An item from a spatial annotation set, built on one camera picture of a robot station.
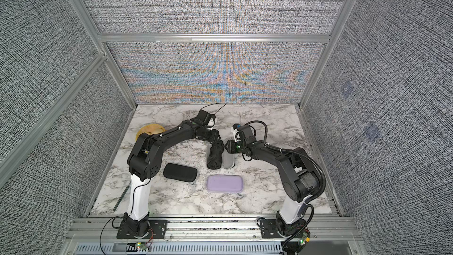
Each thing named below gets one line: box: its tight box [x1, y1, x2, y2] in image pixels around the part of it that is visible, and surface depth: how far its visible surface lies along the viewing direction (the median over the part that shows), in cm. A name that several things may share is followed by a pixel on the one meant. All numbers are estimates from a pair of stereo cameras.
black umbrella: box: [206, 139, 225, 170], surface depth 94 cm
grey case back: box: [221, 148, 236, 170], surface depth 94 cm
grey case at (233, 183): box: [206, 174, 244, 194], surface depth 84 cm
